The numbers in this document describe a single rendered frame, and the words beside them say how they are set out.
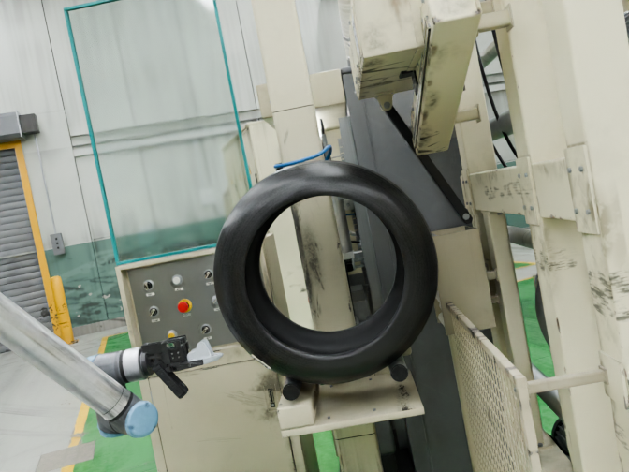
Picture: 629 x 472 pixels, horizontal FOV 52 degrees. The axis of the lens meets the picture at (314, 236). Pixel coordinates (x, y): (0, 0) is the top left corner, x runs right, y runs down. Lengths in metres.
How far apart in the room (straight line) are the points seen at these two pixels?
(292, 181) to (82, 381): 0.70
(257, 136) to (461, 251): 3.37
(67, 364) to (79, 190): 9.14
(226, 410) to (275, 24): 1.36
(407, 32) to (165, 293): 1.46
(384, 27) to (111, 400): 1.08
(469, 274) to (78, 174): 9.31
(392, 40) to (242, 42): 9.99
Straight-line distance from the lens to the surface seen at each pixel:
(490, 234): 2.00
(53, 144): 10.85
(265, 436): 2.50
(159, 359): 1.83
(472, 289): 1.98
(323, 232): 2.00
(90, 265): 10.73
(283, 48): 2.05
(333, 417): 1.77
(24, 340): 1.64
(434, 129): 1.78
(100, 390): 1.71
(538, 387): 1.24
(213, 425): 2.52
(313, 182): 1.60
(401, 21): 1.43
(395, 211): 1.61
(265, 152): 5.13
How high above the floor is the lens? 1.37
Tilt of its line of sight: 3 degrees down
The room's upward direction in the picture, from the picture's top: 11 degrees counter-clockwise
